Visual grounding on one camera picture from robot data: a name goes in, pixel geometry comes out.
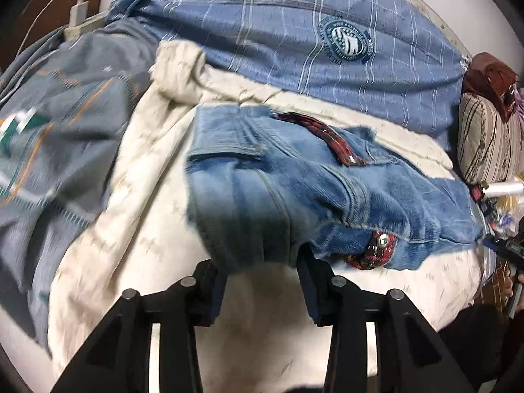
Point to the white plastic tube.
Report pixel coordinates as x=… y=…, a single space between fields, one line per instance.
x=502 y=189

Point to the striped beige cushion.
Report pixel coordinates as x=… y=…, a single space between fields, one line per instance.
x=489 y=149

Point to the white phone charger plug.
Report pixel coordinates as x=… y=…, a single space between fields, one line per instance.
x=78 y=13

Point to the blue denim jeans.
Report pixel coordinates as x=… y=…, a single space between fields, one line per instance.
x=263 y=185

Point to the grey patterned quilt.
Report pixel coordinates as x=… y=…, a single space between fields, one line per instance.
x=64 y=108

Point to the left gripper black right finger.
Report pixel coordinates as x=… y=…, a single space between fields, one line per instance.
x=411 y=355

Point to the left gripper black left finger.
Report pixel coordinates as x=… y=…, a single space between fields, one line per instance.
x=115 y=357

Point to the white power strip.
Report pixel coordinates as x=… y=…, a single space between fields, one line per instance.
x=90 y=24

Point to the dark red leather bag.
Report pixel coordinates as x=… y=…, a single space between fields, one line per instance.
x=492 y=79

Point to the cream leaf-print bedsheet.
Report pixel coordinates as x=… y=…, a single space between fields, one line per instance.
x=263 y=340

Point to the purple cloth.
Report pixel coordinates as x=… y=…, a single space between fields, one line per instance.
x=519 y=105

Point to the blue plaid blanket with emblem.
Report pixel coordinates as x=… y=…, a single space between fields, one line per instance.
x=380 y=57

